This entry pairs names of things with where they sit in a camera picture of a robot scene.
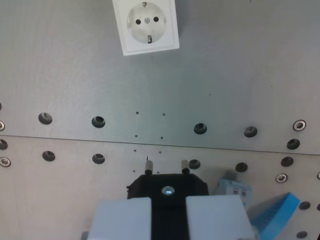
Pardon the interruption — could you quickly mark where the blue ribbed printed block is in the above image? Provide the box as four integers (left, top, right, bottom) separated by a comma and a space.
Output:
246, 191, 301, 240

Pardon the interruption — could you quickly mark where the black two-pin plug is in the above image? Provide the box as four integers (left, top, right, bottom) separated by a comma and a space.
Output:
126, 159, 210, 240

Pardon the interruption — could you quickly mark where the light blue block with screws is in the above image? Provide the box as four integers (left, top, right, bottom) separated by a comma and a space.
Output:
214, 170, 254, 209

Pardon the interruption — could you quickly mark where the white wall socket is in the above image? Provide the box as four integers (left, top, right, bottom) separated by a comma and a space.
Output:
111, 0, 181, 57

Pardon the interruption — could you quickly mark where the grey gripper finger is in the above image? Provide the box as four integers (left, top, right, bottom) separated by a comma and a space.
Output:
87, 197, 153, 240
185, 194, 256, 240

